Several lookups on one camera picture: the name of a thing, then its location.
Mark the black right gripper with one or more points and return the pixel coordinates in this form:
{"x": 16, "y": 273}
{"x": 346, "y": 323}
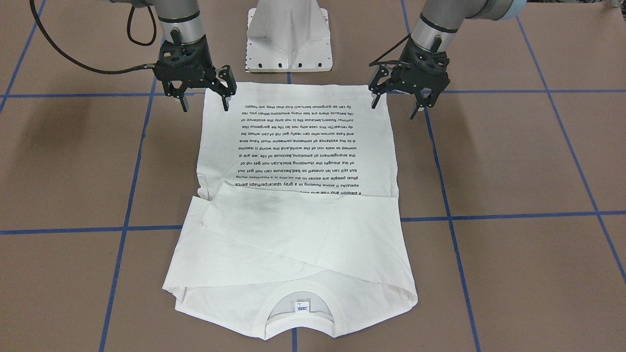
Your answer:
{"x": 204, "y": 58}

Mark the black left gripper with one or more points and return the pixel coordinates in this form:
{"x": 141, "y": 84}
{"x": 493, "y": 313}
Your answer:
{"x": 404, "y": 71}

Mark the white long-sleeve printed shirt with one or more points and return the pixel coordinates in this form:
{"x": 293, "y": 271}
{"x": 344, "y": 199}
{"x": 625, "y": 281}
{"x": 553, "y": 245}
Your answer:
{"x": 296, "y": 222}

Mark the right silver-grey robot arm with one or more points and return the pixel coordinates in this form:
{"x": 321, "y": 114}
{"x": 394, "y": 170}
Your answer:
{"x": 180, "y": 20}

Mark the left silver-grey robot arm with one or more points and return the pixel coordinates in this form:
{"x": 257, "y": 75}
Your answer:
{"x": 441, "y": 19}

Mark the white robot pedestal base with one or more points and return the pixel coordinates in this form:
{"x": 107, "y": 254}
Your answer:
{"x": 288, "y": 36}

